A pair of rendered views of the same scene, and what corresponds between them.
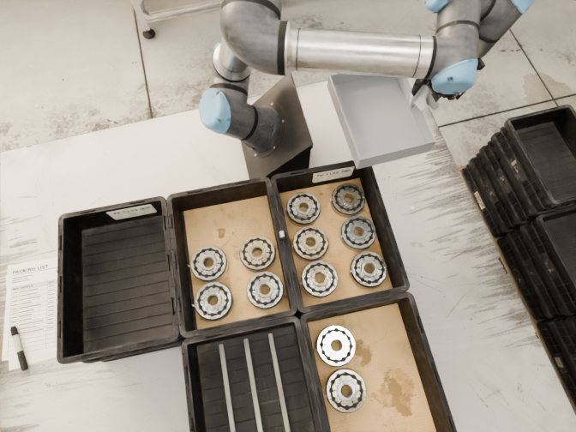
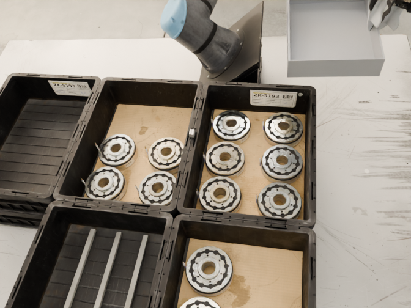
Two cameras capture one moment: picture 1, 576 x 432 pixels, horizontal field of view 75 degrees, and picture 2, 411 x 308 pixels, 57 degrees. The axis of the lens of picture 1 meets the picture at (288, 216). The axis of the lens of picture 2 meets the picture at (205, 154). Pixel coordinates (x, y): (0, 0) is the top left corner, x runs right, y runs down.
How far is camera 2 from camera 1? 41 cm
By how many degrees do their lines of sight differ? 19
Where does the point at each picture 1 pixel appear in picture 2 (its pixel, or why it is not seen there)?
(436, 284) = (371, 261)
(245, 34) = not seen: outside the picture
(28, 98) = (68, 35)
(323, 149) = not seen: hidden behind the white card
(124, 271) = (43, 139)
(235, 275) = (137, 170)
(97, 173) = (70, 69)
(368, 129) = (314, 44)
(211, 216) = (140, 113)
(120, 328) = (14, 186)
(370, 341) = (253, 282)
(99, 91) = not seen: hidden behind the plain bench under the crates
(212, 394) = (62, 276)
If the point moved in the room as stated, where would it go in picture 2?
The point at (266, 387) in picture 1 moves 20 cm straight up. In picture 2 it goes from (117, 289) to (84, 261)
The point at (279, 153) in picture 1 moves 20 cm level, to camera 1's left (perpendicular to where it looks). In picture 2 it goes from (228, 73) to (169, 61)
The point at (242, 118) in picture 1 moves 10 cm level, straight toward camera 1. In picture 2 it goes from (197, 26) to (191, 49)
